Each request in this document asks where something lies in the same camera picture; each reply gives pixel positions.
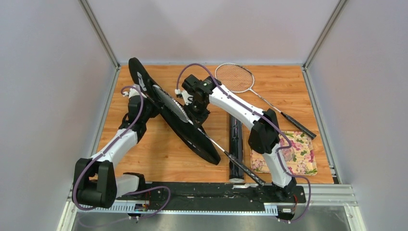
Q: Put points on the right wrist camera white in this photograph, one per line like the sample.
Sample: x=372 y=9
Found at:
x=188 y=99

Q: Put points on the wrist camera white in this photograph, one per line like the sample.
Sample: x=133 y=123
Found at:
x=188 y=99
x=130 y=93

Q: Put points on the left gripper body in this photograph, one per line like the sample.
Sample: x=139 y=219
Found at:
x=152 y=110

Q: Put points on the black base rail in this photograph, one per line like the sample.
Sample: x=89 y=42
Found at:
x=214 y=197

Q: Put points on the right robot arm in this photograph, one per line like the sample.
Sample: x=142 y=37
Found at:
x=263 y=126

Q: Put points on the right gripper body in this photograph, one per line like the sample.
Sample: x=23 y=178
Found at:
x=198 y=110

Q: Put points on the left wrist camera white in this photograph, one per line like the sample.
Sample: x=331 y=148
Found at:
x=130 y=93

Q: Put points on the black shuttlecock tube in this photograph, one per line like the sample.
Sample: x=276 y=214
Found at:
x=236 y=175

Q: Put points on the floral tray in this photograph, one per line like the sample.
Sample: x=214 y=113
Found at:
x=300 y=159

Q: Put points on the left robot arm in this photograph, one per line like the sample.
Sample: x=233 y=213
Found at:
x=95 y=183

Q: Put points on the black Crossway racket bag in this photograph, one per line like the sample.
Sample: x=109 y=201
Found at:
x=173 y=114

